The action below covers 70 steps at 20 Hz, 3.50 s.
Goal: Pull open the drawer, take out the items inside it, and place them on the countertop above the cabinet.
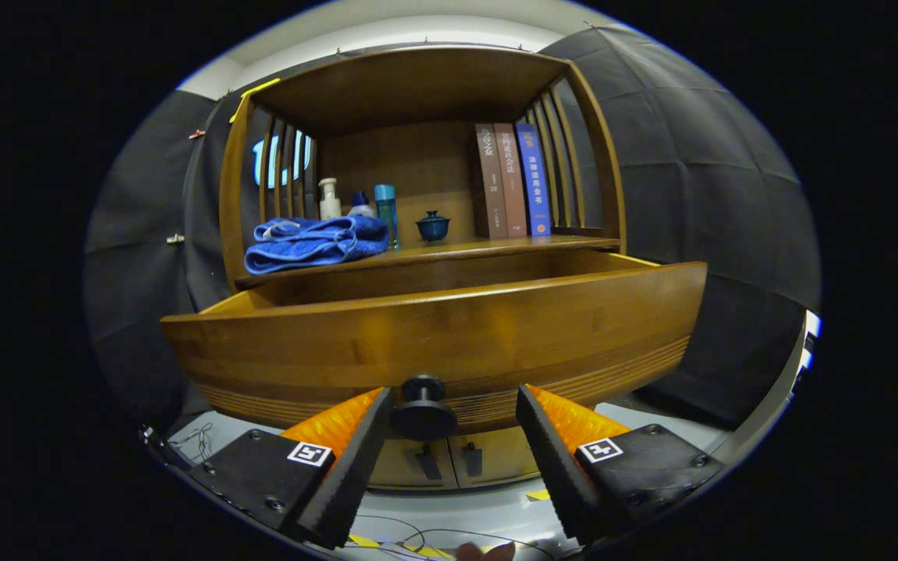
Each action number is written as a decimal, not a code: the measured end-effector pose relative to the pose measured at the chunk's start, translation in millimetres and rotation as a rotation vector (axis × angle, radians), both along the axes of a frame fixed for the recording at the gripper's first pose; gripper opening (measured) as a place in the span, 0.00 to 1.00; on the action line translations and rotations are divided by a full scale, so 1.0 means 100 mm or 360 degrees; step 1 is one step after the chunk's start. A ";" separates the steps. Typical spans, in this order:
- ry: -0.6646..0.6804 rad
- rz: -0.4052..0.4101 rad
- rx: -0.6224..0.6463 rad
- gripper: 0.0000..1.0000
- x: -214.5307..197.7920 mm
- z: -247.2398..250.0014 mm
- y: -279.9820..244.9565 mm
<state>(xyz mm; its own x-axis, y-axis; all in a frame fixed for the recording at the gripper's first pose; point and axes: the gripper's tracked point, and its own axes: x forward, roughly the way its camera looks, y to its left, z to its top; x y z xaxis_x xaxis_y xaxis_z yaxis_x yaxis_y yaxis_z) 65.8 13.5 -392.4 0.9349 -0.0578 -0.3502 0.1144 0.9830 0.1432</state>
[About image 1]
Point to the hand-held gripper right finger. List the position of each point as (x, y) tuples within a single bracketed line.
[(554, 467)]

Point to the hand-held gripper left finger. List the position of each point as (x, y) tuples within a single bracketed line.
[(344, 475)]

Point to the wooden drawer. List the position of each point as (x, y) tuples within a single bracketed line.
[(457, 335)]

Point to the wooden cabinet door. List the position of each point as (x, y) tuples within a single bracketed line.
[(507, 460), (398, 471)]

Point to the wooden countertop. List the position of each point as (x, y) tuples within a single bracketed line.
[(480, 248)]

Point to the wooden cabinet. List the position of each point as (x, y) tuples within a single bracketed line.
[(418, 86)]

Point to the yellow floor tape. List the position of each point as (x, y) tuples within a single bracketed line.
[(538, 495)]

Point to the blue folded towel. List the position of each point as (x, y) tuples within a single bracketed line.
[(309, 245)]

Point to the dark blue lidded teacup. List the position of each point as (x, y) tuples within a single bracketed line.
[(433, 227)]

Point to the teal tumbler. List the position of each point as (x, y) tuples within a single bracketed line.
[(387, 214)]

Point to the white lotion bottle blue cap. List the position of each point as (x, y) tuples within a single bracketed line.
[(361, 209)]

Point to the white pump bottle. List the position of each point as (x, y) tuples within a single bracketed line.
[(330, 204)]

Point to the blue book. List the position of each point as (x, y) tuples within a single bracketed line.
[(535, 187)]

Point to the reddish brown book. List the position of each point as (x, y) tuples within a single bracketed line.
[(511, 187)]

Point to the dark brown book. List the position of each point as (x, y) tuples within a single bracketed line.
[(489, 187)]

